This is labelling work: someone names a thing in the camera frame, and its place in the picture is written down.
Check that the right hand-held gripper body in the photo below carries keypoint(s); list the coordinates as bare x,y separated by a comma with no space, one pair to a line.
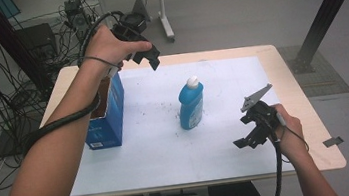
261,114

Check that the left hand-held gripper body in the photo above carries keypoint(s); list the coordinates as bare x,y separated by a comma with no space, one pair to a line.
127,28

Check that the blue bottle with white cap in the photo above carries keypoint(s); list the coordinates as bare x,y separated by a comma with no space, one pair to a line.
191,106

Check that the blue cardboard box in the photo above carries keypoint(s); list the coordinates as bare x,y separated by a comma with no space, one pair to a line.
111,119

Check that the person's left hand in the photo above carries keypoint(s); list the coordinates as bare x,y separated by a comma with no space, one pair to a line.
106,47

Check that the person's right hand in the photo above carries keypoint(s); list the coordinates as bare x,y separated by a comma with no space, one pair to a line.
289,134

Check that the white table stand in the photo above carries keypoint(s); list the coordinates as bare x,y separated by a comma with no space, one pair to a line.
164,15

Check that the grey floor mat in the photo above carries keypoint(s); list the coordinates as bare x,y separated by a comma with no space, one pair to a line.
320,73

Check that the grey tape piece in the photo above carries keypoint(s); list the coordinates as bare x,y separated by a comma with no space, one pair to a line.
333,141

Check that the white table mat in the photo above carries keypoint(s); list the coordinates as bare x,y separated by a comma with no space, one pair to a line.
170,159

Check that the black computer case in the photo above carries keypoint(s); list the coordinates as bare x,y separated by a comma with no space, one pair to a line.
38,41

